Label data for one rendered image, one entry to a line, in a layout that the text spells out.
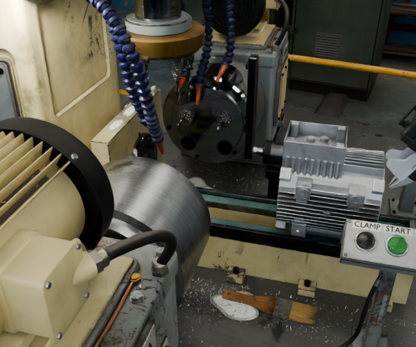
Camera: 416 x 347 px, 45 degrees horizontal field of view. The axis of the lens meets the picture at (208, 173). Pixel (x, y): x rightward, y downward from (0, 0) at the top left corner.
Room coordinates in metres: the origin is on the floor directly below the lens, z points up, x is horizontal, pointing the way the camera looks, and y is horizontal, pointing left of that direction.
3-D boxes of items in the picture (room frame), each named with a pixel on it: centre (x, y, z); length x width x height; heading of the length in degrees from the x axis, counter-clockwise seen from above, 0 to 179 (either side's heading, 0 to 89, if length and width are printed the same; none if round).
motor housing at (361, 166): (0.89, -0.26, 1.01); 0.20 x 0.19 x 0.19; 75
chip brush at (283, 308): (0.76, -0.13, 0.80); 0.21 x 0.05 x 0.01; 71
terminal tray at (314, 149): (0.90, -0.22, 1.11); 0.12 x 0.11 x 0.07; 75
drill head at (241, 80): (1.29, -0.03, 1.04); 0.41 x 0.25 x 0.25; 165
